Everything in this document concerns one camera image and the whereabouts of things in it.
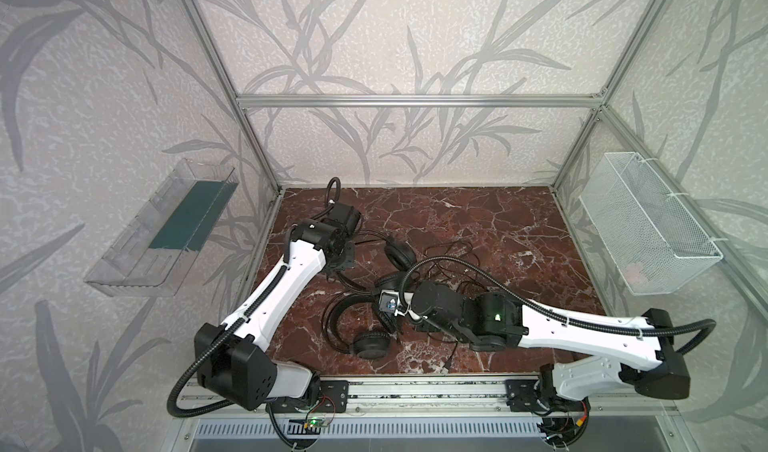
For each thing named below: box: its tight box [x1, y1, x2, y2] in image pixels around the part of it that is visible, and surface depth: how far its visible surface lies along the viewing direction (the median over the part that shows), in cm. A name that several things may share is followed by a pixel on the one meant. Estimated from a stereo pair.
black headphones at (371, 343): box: [322, 292, 398, 360], surface depth 81 cm
